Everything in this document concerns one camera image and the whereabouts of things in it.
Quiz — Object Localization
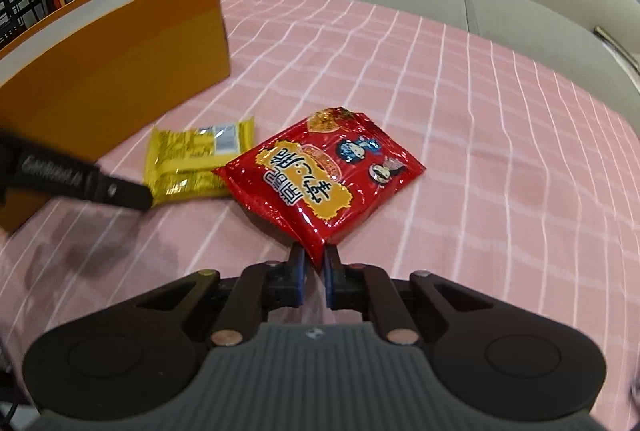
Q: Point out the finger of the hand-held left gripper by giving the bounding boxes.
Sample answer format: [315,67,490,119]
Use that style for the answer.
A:
[92,166,154,212]

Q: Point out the pink checked tablecloth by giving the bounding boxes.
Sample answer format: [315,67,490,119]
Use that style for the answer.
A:
[0,0,640,417]

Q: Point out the orange cardboard box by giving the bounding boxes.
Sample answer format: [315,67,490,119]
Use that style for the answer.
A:
[0,0,232,234]

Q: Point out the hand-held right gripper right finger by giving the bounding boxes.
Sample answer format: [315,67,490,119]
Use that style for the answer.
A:
[322,245,494,345]

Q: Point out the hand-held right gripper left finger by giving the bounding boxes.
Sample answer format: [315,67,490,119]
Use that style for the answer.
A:
[132,243,307,346]

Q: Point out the black chair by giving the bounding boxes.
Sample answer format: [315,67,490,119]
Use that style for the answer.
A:
[0,0,32,48]

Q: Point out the magazines on sofa arm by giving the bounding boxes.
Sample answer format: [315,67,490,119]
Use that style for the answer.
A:
[594,26,640,88]

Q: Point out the yellow snack packet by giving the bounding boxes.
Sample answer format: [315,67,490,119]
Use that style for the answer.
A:
[144,117,256,206]

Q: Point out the red snack packet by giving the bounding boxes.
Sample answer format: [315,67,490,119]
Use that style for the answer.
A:
[212,107,427,268]

